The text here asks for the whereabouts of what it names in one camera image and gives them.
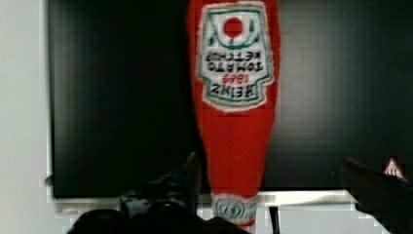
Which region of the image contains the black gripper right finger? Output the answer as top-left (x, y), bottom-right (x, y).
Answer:
top-left (341, 160), bottom-right (413, 234)

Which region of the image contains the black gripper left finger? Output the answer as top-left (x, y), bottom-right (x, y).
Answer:
top-left (119, 152), bottom-right (202, 217)

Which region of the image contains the red plush ketchup bottle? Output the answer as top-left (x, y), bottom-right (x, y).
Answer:
top-left (187, 0), bottom-right (281, 231)

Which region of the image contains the black oven door handle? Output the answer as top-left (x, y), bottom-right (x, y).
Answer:
top-left (269, 207), bottom-right (281, 234)

